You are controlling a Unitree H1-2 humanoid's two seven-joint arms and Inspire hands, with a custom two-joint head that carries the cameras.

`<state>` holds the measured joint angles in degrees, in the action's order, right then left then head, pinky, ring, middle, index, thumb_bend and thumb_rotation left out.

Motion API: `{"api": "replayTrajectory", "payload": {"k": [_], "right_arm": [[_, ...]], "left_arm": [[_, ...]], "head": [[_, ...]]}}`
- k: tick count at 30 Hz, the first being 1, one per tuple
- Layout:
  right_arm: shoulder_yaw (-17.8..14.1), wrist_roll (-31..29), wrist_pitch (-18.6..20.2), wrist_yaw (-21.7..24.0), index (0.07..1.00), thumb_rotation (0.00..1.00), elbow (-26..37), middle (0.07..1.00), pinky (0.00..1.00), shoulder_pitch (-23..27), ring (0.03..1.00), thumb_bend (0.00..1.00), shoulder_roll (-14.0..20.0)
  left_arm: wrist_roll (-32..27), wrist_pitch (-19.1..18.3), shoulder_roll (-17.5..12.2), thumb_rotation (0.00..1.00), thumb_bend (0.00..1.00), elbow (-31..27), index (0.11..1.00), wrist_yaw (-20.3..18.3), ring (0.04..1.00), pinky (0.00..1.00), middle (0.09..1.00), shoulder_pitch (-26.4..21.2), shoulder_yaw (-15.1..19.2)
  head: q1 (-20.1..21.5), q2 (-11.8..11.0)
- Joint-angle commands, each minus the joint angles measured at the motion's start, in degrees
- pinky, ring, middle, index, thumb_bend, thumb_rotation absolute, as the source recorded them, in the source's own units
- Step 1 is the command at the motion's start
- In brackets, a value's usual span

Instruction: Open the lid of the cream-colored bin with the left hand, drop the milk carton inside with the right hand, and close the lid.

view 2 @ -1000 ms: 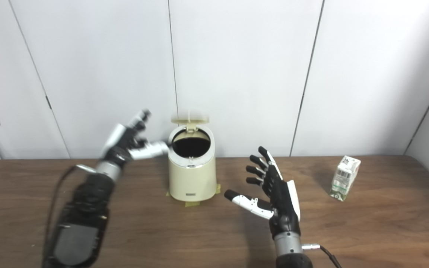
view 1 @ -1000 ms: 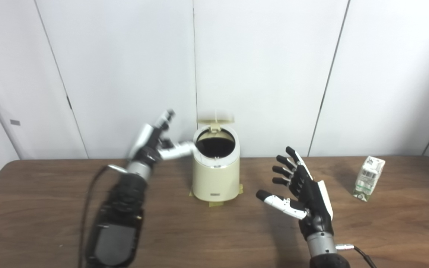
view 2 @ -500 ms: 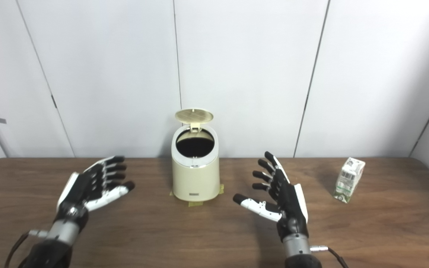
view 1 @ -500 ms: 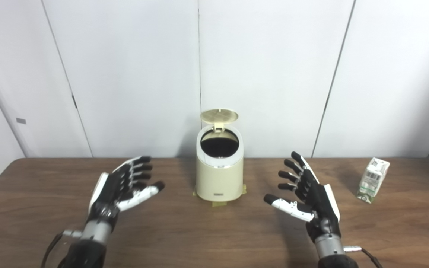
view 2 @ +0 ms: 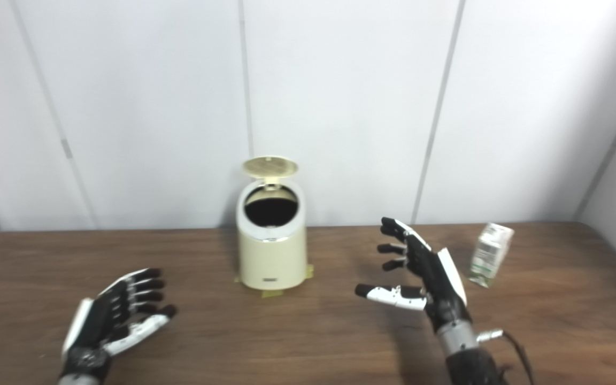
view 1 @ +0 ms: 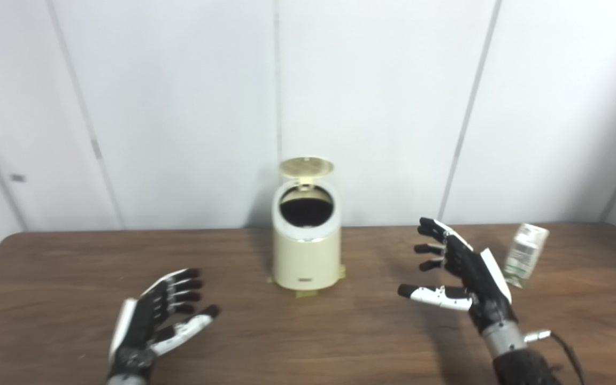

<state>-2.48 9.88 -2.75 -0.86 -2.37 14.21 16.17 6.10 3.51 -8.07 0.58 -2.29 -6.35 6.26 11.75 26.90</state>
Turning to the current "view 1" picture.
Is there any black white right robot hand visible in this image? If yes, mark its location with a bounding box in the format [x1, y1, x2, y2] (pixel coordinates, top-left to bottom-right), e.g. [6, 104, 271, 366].
[397, 217, 517, 335]

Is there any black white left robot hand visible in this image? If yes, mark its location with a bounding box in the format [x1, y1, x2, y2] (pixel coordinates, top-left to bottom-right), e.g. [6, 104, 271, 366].
[107, 267, 221, 381]

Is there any white green milk carton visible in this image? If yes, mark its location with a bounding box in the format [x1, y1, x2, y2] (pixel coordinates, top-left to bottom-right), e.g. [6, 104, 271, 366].
[503, 223, 550, 288]

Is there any cream round bin lid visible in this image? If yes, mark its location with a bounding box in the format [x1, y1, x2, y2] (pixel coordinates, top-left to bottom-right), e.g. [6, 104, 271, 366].
[279, 156, 335, 189]

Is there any cream-colored bin body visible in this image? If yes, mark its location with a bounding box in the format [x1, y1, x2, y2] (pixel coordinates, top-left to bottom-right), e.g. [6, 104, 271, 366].
[272, 179, 342, 291]

